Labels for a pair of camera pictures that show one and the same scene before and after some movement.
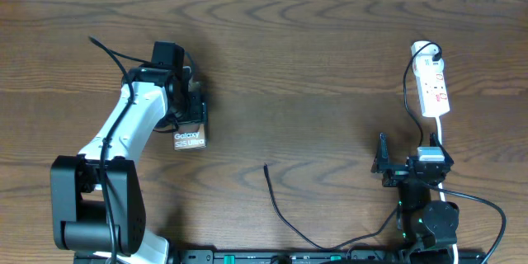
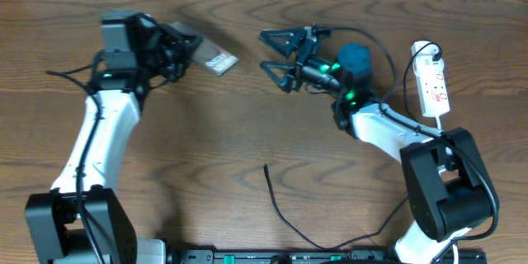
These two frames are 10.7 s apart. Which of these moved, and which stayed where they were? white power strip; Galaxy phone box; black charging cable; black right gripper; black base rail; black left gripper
Moved: Galaxy phone box; black right gripper; black left gripper
Stayed: white power strip; black charging cable; black base rail
